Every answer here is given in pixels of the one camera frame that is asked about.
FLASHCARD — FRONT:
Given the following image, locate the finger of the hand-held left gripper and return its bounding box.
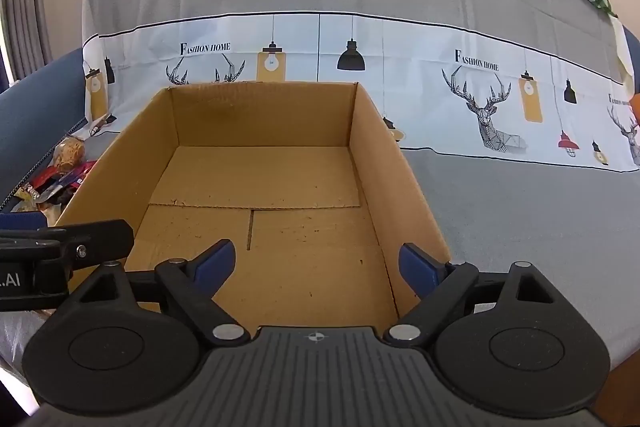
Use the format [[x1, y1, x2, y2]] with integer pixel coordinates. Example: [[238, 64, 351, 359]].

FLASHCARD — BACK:
[[44, 219, 135, 269], [0, 211, 67, 242]]

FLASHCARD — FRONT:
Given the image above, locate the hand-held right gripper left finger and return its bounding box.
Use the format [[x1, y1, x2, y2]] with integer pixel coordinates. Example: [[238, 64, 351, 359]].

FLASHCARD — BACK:
[[62, 239, 252, 349]]

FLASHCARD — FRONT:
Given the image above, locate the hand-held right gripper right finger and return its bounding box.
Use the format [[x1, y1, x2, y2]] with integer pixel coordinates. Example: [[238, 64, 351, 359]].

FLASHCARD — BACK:
[[383, 242, 569, 349]]

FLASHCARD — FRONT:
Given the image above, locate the pile of snack packets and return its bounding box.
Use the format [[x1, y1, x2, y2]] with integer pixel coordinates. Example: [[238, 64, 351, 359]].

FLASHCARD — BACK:
[[10, 113, 119, 214]]

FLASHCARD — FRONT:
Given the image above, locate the brown cardboard box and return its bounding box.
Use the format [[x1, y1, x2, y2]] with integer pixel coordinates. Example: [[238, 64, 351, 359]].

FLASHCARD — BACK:
[[50, 81, 454, 331]]

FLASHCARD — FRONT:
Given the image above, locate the grey deer print cloth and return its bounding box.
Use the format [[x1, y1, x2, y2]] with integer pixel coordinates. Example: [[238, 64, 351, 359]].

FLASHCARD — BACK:
[[0, 0, 640, 375]]

